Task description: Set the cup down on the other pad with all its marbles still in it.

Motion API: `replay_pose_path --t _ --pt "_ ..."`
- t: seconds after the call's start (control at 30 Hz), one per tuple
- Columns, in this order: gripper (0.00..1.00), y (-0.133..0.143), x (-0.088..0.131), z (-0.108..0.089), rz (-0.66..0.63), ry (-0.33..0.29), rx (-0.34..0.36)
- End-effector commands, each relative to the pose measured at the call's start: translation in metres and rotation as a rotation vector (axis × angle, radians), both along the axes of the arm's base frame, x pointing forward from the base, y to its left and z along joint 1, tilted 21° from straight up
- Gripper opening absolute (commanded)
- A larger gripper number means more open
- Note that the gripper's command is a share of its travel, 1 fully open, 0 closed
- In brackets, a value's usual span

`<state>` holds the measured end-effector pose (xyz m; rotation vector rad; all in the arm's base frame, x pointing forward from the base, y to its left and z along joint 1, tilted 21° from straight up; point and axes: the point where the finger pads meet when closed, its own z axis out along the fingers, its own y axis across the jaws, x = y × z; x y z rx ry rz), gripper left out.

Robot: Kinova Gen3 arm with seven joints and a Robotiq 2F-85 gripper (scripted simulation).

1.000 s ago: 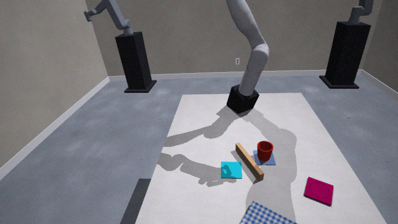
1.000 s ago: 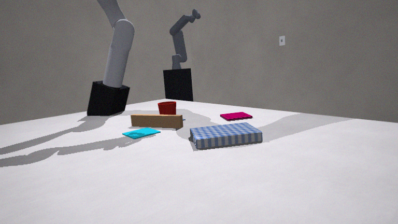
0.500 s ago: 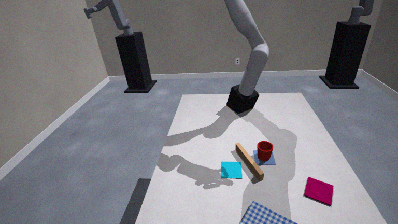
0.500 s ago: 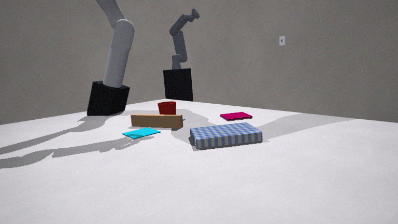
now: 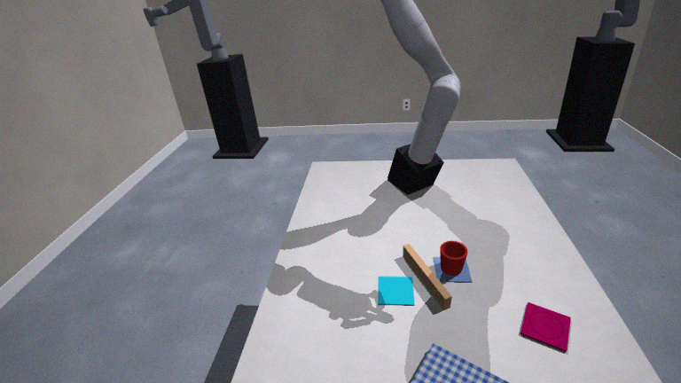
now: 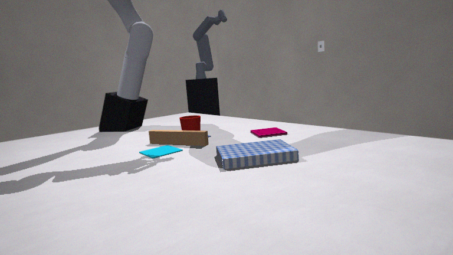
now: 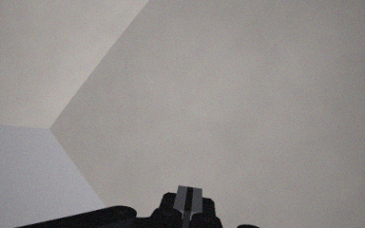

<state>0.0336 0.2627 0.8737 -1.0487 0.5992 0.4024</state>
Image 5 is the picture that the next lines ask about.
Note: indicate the maroon square pad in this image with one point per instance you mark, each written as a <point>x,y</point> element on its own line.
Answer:
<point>546,326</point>

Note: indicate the red cup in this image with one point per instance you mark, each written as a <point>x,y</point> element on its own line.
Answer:
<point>449,265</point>

